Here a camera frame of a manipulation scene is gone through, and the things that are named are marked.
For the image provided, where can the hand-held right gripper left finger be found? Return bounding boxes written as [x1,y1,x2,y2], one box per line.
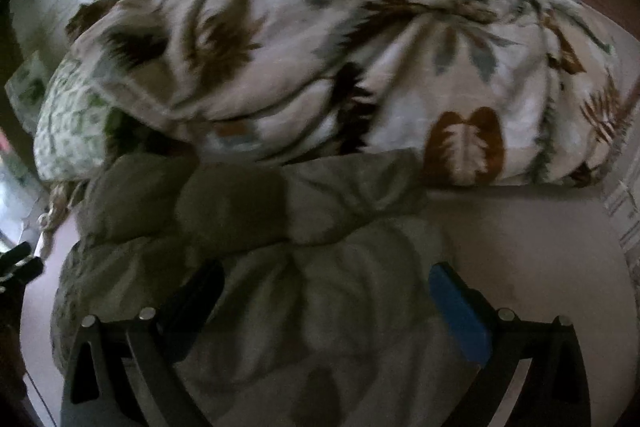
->
[60,259,227,427]

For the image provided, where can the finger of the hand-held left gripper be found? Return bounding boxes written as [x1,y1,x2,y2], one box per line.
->
[0,242,33,265]
[0,256,45,294]

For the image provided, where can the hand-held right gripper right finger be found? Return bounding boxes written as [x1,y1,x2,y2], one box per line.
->
[428,262,594,427]

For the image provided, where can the olive green quilted blanket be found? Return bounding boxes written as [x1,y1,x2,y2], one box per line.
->
[49,147,483,427]
[20,184,640,427]

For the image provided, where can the beige braided fringe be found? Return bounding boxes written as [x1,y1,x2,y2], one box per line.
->
[39,181,87,260]

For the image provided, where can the green patterned pillow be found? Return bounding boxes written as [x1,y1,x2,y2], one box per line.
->
[32,57,132,184]

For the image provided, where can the striped cloth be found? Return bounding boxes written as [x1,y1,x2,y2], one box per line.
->
[601,176,640,254]

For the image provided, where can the leaf print blanket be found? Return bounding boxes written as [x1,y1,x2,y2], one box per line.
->
[65,0,627,188]

